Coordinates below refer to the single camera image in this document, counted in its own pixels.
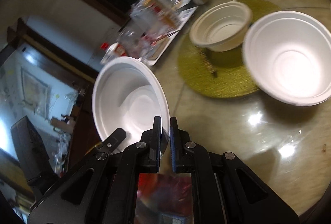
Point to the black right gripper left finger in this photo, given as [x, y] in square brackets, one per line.
[144, 156]

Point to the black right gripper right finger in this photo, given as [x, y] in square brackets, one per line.
[186, 155]

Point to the white foam bowl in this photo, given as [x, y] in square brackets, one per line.
[287, 54]
[127, 95]

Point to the gold glitter round placemat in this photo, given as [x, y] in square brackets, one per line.
[232, 78]

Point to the red white liquor box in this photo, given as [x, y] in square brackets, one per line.
[112, 51]

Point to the cream ribbed plastic bowl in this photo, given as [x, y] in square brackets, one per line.
[223, 27]

